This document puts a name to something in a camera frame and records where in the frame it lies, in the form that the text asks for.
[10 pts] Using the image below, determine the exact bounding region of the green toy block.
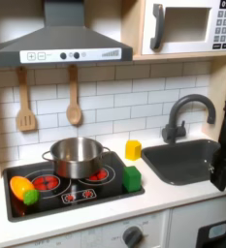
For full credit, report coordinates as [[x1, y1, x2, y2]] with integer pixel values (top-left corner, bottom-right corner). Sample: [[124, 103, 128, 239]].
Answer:
[[122, 165, 143, 194]]

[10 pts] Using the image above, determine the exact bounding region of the yellow toy block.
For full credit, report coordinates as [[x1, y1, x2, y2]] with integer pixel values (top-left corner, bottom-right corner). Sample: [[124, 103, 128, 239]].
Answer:
[[124, 139, 143, 162]]

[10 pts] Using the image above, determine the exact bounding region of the dark grey sink basin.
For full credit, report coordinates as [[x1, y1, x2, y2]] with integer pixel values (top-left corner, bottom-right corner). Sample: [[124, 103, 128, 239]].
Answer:
[[141, 139, 222, 187]]

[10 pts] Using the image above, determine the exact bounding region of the dark grey tap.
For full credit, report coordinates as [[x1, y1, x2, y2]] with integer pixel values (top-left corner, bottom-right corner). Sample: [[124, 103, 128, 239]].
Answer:
[[161, 93, 217, 145]]

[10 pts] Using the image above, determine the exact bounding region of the grey oven knob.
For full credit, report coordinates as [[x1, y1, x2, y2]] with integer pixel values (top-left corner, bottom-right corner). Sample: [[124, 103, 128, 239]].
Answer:
[[122, 226, 144, 248]]

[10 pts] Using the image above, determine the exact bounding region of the steel pot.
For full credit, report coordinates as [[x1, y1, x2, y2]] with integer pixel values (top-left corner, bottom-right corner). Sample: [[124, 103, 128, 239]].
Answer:
[[41, 137, 112, 180]]

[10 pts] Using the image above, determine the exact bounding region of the white toy microwave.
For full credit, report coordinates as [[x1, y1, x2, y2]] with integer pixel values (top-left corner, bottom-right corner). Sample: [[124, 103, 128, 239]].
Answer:
[[141, 0, 226, 56]]

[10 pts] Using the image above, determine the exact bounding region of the black stove top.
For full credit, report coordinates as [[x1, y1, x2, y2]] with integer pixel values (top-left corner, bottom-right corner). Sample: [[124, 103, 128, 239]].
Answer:
[[2, 150, 145, 223]]

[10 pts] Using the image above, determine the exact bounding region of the wooden spoon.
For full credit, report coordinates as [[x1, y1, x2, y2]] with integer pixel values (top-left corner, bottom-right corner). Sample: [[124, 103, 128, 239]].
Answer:
[[65, 64, 83, 126]]

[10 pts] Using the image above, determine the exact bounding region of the orange toy carrot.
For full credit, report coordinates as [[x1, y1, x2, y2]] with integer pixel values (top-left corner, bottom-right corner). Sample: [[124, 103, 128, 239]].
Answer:
[[9, 175, 41, 206]]

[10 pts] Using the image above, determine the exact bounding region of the grey range hood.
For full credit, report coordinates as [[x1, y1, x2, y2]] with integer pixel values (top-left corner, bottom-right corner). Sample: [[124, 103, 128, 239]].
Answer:
[[0, 0, 134, 68]]

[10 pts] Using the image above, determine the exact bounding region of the wooden slotted spatula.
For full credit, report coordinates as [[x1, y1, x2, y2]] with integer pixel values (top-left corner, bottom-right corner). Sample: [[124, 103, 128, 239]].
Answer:
[[15, 67, 38, 133]]

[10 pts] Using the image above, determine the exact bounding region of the black cabinet handle plate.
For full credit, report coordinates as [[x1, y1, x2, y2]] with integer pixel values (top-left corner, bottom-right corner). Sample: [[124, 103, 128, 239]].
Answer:
[[195, 217, 226, 248]]

